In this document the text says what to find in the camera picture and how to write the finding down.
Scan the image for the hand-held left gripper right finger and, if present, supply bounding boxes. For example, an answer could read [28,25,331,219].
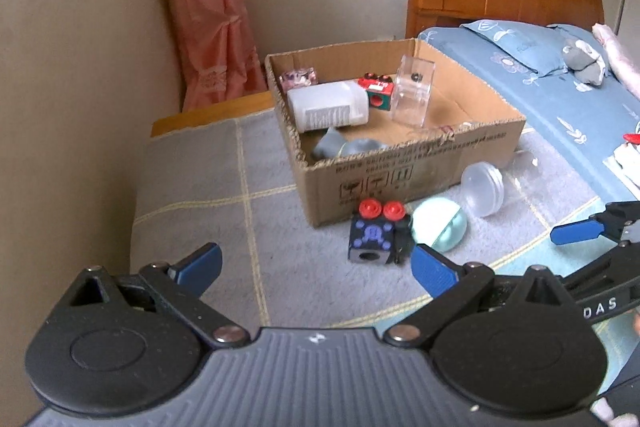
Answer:
[382,244,576,349]

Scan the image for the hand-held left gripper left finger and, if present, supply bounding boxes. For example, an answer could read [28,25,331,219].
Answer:
[65,243,251,349]

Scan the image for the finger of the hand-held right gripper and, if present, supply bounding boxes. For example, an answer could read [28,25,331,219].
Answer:
[550,201,640,246]
[562,243,640,294]

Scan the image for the black cube toy red knobs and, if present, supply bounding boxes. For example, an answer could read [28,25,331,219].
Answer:
[348,199,416,267]

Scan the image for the cardboard box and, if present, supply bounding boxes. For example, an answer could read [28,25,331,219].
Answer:
[264,38,529,229]

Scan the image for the grey elephant toy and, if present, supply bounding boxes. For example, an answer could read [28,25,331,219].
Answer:
[312,127,389,162]

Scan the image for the clear plastic box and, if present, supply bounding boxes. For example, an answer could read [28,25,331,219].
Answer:
[392,54,436,128]

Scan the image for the red toy train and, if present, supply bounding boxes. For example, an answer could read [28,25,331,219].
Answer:
[357,73,397,112]

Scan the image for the white plastic bottle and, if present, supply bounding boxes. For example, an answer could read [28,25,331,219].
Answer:
[286,82,371,134]

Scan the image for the pink transparent toy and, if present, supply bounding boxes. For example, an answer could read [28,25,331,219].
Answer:
[280,68,319,90]

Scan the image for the mint green round case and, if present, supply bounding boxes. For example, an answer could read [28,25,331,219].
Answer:
[411,198,470,252]

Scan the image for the grey green checked blanket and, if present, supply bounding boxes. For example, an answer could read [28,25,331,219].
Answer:
[131,109,640,388]

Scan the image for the clear plastic cup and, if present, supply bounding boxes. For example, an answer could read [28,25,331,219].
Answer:
[504,149,542,208]

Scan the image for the pile of white paper packets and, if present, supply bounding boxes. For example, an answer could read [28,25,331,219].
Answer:
[602,139,640,200]

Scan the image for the clear round plastic lid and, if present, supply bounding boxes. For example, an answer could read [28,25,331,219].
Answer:
[460,162,505,218]

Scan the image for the blue floral bedsheet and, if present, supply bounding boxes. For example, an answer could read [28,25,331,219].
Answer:
[417,24,640,204]

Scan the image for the grey plush toy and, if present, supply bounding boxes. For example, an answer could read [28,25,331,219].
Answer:
[560,39,609,86]

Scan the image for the pink cloth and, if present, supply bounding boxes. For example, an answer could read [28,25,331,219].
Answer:
[592,23,640,100]

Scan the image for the blue floral pillow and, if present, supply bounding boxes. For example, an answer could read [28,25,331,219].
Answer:
[460,19,572,76]

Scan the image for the pink curtain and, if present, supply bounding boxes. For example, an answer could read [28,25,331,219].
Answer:
[152,0,269,112]

